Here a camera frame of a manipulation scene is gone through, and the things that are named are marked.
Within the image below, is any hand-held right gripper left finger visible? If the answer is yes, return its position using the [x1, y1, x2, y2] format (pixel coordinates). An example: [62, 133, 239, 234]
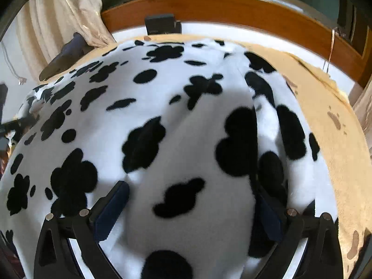
[34, 180, 130, 279]

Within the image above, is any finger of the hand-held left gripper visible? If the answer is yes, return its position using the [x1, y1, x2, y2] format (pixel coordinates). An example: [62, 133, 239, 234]
[0, 115, 35, 133]

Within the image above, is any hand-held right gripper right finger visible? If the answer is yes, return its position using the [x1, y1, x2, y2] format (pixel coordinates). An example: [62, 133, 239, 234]
[253, 190, 343, 279]

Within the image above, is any cow print fleece garment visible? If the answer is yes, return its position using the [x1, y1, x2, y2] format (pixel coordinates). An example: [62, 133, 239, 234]
[0, 38, 322, 279]

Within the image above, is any dark blue cloth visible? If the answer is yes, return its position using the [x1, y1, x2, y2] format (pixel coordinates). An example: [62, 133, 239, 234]
[39, 32, 88, 81]

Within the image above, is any tan paw print blanket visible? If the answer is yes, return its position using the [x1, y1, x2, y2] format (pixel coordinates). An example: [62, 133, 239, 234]
[139, 35, 372, 271]

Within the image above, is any cream patterned curtain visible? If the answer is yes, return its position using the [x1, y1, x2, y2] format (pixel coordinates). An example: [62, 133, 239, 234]
[14, 0, 117, 70]
[347, 73, 372, 149]

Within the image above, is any small black box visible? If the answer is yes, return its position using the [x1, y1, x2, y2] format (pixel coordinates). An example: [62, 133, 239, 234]
[145, 13, 182, 35]

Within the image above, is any thin pale ribbon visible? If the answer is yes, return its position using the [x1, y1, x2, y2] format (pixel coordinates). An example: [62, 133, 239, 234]
[323, 27, 339, 74]

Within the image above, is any wooden window sill board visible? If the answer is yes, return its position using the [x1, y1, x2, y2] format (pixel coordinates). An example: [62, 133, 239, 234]
[100, 0, 367, 89]

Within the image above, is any white cord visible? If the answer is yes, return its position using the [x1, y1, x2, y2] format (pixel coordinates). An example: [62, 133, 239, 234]
[0, 39, 27, 85]

